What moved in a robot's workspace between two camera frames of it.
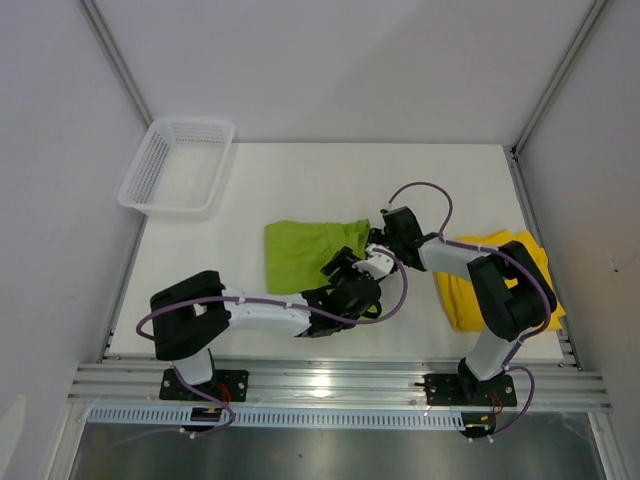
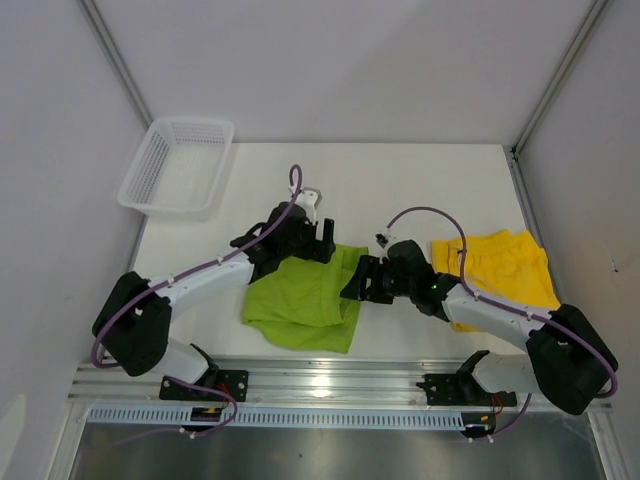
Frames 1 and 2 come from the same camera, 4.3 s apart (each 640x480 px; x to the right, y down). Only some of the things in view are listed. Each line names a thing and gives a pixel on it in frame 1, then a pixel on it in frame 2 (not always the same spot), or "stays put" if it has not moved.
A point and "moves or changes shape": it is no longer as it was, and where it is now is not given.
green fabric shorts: [297, 251] moves or changes shape
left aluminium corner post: [114, 56] stays put
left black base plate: [224, 386] stays put
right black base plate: [469, 390] stays put
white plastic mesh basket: [176, 169] stays put
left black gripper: [342, 260] → [316, 249]
